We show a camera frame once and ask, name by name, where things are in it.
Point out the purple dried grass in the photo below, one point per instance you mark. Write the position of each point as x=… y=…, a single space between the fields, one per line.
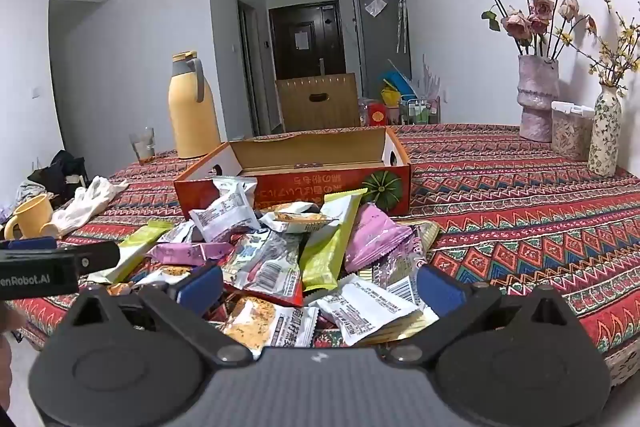
x=431 y=77

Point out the yellow bag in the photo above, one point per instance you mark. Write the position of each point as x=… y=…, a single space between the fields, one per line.
x=390 y=97

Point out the bunch of dried pink roses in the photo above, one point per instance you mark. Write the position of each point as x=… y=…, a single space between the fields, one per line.
x=517 y=24

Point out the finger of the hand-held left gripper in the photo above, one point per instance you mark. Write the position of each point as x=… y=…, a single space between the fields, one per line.
x=100 y=254
x=30 y=243

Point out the floral ceramic vase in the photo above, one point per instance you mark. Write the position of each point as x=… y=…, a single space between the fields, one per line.
x=605 y=137

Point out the clear drinking glass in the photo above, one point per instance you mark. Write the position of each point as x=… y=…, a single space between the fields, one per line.
x=142 y=148

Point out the pink textured vase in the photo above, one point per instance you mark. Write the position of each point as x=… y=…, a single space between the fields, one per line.
x=537 y=102

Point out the yellow mug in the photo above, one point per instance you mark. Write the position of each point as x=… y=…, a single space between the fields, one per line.
x=32 y=214

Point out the clear plastic bag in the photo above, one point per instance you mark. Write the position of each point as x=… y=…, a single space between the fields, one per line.
x=375 y=7

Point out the person's left hand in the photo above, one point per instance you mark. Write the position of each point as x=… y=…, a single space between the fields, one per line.
x=11 y=322

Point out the red patterned tablecloth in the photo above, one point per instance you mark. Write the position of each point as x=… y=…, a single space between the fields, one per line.
x=500 y=217

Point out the black chair with clothes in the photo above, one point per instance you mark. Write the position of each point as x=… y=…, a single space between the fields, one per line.
x=60 y=169

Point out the yellow flower branches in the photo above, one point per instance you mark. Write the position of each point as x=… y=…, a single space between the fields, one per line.
x=612 y=62

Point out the yellow thermos jug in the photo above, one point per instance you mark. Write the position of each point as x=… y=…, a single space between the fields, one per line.
x=190 y=117

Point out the grey interior door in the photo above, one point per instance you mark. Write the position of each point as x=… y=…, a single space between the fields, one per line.
x=248 y=72

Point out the white folded umbrella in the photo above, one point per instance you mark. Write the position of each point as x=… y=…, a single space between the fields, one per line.
x=400 y=22

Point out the orange cardboard box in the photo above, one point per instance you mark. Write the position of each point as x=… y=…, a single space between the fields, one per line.
x=310 y=181

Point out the blue plastic bin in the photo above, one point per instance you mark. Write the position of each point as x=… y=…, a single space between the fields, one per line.
x=397 y=82

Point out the dark entrance door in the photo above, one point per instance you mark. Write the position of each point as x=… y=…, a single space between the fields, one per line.
x=310 y=22

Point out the white cotton glove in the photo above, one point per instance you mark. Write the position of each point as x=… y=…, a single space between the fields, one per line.
x=85 y=204

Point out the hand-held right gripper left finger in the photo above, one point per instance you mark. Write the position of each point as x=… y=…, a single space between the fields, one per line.
x=200 y=285

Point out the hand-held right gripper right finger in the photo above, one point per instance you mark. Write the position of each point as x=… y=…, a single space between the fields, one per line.
x=440 y=287

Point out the grey refrigerator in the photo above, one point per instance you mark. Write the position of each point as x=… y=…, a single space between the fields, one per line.
x=380 y=52

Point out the paper note on door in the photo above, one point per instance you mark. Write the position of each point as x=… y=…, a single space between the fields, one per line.
x=300 y=40

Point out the red gift box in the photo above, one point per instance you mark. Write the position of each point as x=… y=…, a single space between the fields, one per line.
x=377 y=114

